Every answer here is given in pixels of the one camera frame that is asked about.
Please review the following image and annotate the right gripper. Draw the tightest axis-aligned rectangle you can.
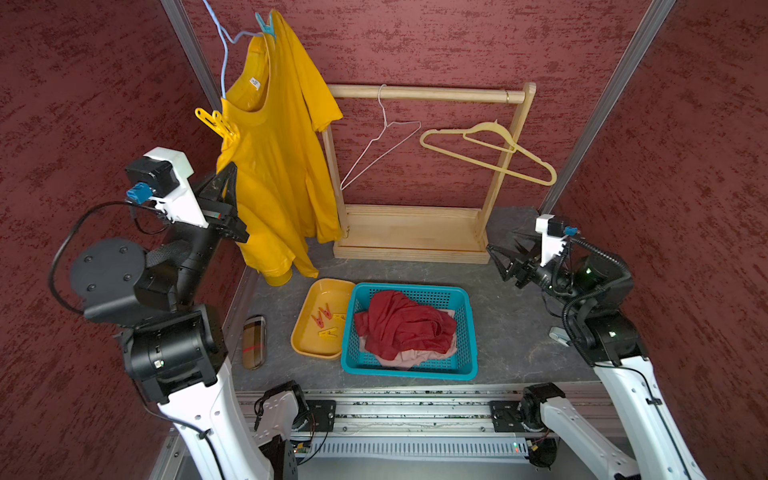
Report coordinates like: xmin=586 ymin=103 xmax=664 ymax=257
xmin=485 ymin=230 xmax=592 ymax=310

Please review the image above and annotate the wooden clothes rack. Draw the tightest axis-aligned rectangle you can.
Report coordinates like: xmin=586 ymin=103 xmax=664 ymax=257
xmin=321 ymin=82 xmax=537 ymax=264

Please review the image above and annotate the white wire hanger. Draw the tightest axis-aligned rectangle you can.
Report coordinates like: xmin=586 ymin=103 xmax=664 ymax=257
xmin=341 ymin=84 xmax=423 ymax=191

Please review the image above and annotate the yellow t-shirt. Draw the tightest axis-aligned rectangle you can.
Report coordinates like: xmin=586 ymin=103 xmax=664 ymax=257
xmin=217 ymin=10 xmax=343 ymax=278

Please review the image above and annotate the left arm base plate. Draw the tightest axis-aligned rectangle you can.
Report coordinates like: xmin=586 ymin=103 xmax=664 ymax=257
xmin=298 ymin=399 xmax=337 ymax=433

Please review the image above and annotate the blue clothespin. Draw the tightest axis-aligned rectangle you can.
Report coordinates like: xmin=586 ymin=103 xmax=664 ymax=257
xmin=254 ymin=11 xmax=277 ymax=39

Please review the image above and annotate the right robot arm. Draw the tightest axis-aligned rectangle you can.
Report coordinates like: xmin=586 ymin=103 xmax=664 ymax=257
xmin=486 ymin=228 xmax=704 ymax=479

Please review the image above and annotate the yellow pencil cup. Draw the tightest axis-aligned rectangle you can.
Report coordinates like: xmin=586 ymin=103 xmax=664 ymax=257
xmin=263 ymin=269 xmax=293 ymax=287

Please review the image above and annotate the teal plastic basket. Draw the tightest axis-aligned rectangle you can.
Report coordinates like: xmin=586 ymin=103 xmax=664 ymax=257
xmin=340 ymin=282 xmax=478 ymax=381

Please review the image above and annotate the yellow plastic tray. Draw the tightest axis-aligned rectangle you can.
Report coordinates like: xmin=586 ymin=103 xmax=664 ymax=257
xmin=291 ymin=278 xmax=356 ymax=360

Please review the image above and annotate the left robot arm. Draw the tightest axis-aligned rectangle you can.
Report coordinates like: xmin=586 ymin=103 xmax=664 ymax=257
xmin=70 ymin=165 xmax=308 ymax=479

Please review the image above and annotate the small grey device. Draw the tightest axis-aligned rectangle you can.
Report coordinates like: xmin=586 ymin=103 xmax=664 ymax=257
xmin=548 ymin=327 xmax=571 ymax=347

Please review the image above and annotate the plaid pencil case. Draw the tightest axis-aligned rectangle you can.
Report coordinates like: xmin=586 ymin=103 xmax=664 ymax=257
xmin=242 ymin=315 xmax=266 ymax=370

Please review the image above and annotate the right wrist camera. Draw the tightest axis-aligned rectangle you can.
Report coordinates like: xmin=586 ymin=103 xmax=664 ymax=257
xmin=535 ymin=214 xmax=579 ymax=267

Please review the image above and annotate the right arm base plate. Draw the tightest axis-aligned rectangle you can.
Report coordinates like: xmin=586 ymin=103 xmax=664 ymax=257
xmin=489 ymin=401 xmax=547 ymax=434

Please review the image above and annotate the cream plastic hanger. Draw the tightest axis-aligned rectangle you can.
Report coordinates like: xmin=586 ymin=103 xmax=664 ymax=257
xmin=419 ymin=121 xmax=559 ymax=188

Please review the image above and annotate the dark red t-shirt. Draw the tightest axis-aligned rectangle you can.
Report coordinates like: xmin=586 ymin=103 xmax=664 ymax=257
xmin=353 ymin=290 xmax=459 ymax=362

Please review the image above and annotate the aluminium mounting rail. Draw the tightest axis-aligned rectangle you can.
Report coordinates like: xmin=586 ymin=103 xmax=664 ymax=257
xmin=236 ymin=389 xmax=592 ymax=472

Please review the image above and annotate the pink printed t-shirt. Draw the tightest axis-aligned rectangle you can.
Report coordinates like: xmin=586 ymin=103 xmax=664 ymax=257
xmin=358 ymin=308 xmax=458 ymax=370

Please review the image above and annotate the light blue wire hanger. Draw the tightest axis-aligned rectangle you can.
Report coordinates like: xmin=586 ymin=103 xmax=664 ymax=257
xmin=202 ymin=0 xmax=262 ymax=99

